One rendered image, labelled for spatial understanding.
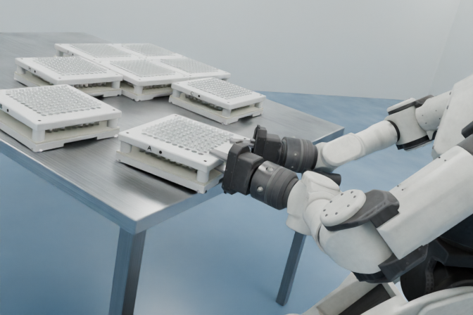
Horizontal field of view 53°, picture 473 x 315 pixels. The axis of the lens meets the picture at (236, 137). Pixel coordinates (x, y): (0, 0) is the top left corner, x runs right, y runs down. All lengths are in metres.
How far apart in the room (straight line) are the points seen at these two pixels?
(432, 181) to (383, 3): 5.75
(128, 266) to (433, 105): 0.83
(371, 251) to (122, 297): 0.57
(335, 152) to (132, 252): 0.54
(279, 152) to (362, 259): 0.51
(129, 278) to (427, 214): 0.63
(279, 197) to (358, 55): 5.42
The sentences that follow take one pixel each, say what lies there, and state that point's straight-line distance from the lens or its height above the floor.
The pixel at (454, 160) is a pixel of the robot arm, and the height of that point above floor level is 1.13.
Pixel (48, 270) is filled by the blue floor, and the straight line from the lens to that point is 2.18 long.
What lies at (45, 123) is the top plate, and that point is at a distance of 1.17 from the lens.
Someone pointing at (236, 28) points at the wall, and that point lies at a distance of 5.25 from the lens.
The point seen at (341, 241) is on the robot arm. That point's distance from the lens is 0.74.
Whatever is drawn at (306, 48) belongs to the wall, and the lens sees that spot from 5.80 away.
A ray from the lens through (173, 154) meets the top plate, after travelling 1.07.
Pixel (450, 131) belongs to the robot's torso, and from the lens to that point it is 0.90.
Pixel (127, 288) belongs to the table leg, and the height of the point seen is 0.64.
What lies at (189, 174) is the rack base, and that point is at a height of 0.86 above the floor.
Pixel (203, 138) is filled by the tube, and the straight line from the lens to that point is 1.16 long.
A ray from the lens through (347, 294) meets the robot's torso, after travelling 1.10.
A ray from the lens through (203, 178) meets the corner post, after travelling 1.06.
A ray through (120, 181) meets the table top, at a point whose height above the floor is 0.83.
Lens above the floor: 1.32
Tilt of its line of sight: 20 degrees down
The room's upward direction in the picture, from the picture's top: 12 degrees clockwise
